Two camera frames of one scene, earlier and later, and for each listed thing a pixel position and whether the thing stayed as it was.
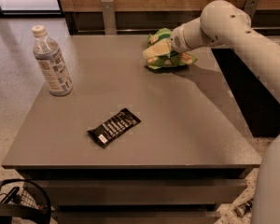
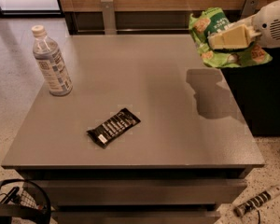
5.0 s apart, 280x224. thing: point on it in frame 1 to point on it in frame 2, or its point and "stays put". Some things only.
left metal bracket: (109, 18) stays put
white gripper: (178, 43) to (270, 24)
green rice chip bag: (160, 53) to (212, 19)
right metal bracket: (250, 6) stays put
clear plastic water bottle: (51, 63) stays put
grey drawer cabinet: (130, 145) stays put
